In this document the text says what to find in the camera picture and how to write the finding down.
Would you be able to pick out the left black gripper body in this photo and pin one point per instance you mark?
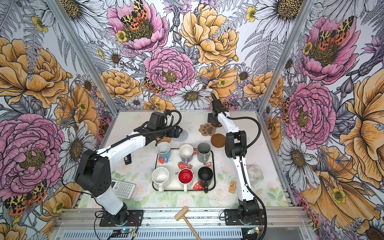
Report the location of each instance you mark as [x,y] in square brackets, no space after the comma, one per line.
[170,133]

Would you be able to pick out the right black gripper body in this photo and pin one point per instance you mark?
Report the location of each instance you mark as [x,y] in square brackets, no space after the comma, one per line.
[212,118]

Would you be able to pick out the brown paw shaped coaster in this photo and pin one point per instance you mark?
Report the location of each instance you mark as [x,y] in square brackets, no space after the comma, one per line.
[207,129]

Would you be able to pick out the brown cork round coaster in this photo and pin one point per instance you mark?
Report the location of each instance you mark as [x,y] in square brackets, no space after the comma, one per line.
[218,140]

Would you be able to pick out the woven straw round coaster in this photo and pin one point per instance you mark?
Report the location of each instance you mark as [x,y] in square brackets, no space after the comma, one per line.
[164,139]

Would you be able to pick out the blue grey woven coaster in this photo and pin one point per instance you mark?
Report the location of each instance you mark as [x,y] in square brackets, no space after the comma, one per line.
[182,137]

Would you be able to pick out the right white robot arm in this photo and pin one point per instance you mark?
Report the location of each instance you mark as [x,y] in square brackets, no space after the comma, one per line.
[236,149]

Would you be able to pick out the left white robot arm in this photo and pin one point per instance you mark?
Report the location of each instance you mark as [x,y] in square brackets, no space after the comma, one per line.
[95,167]

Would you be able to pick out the blue floral mug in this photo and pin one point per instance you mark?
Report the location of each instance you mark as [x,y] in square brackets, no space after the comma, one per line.
[164,151]

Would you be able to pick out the purple white mug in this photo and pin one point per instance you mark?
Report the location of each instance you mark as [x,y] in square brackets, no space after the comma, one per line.
[186,153]

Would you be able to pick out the strawberry print serving tray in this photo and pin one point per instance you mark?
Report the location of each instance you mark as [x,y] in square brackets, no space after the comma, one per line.
[174,175]

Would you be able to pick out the red interior white mug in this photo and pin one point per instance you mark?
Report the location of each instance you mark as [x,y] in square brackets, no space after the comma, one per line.
[186,177]

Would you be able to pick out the black mug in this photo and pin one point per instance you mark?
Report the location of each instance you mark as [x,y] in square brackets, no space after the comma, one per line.
[205,175]

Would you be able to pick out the white calculator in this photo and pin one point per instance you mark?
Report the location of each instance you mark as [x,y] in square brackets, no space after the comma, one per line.
[123,190]

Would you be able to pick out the small orange biscuit block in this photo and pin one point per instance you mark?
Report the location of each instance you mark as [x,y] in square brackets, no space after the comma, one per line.
[232,187]

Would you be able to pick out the wooden mallet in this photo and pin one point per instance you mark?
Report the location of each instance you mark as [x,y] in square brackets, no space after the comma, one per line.
[182,215]

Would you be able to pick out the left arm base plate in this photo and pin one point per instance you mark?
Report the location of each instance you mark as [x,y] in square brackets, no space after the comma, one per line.
[135,216]

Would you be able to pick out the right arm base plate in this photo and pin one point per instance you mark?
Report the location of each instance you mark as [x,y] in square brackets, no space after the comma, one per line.
[234,218]

